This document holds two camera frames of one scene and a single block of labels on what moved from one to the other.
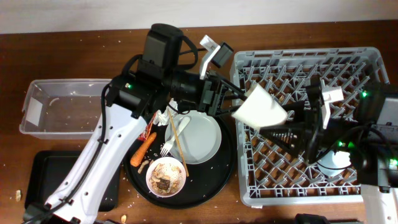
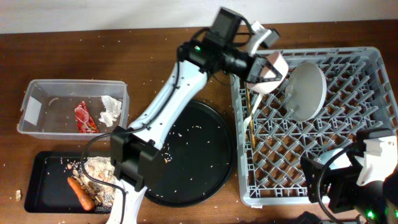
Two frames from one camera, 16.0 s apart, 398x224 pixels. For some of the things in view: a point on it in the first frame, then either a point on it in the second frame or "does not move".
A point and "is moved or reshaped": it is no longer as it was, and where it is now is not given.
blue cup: [333, 163] does not move
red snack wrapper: [145, 134] is moved or reshaped
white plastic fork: [166, 147] -> [246, 122]
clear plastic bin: [61, 109] does not move
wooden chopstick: [180, 144] -> [250, 110]
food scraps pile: [165, 178] is moved or reshaped
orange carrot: [142, 150] is moved or reshaped
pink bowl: [166, 177] -> [277, 60]
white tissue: [163, 118] is moved or reshaped
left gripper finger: [234, 89] -> [272, 68]
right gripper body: [314, 120] -> [346, 191]
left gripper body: [207, 105] -> [250, 70]
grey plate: [199, 140] -> [305, 91]
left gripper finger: [222, 111] -> [278, 78]
